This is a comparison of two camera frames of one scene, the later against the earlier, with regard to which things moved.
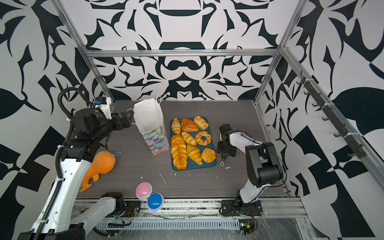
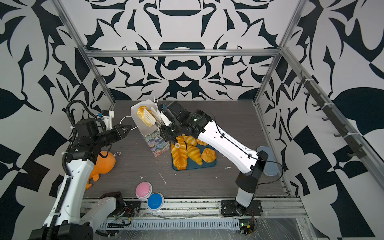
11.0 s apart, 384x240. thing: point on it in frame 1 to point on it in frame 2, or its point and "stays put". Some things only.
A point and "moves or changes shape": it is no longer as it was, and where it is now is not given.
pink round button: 143,190 stays put
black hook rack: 356,151 stays put
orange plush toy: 103,162 stays put
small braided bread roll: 201,122 moves or changes shape
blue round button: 155,201 stays put
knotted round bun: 208,155 stays put
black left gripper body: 115,124 to 108,136
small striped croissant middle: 188,139 stays put
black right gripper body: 225,149 to 172,131
